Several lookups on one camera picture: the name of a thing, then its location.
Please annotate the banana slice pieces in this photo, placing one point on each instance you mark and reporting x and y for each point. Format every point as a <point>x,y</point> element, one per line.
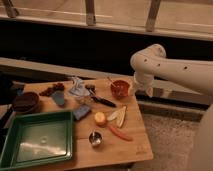
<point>118,116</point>

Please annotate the black handled knife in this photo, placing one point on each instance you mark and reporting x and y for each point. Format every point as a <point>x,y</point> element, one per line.
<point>101,100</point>

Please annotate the small metal cup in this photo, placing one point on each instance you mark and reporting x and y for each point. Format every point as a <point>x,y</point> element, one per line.
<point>95,139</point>

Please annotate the crumpled light blue cloth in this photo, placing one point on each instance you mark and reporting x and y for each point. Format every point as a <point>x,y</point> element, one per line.
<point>78,87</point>

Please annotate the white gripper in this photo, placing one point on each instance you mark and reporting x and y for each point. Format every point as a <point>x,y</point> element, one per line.
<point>144,82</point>

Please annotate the orange red bowl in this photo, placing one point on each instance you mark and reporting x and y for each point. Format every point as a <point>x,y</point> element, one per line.
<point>119,89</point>

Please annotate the wooden table board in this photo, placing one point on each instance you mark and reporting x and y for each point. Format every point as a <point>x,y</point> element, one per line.
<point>112,149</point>

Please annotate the dark brown bowl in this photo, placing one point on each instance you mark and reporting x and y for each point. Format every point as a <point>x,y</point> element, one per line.
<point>25,102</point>

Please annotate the green plastic tray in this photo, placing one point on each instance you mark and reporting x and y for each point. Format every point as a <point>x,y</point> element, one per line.
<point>38,139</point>

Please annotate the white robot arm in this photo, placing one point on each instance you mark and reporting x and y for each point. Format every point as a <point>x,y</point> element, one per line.
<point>196,75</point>

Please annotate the blue sponge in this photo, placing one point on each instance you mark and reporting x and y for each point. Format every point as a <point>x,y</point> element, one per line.
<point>81,112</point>

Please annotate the orange carrot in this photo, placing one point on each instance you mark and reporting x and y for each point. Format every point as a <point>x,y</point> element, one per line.
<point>119,134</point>

